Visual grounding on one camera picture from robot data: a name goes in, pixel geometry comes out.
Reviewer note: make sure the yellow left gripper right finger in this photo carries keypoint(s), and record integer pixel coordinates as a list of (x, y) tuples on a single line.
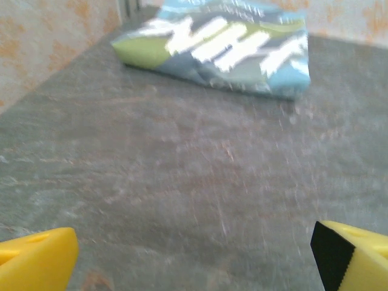
[(357, 260)]

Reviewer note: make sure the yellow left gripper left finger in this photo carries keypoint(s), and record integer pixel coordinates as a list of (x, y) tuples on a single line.
[(36, 263)]

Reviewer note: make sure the light blue printed t-shirt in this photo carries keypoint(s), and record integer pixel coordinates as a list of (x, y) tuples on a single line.
[(218, 51)]

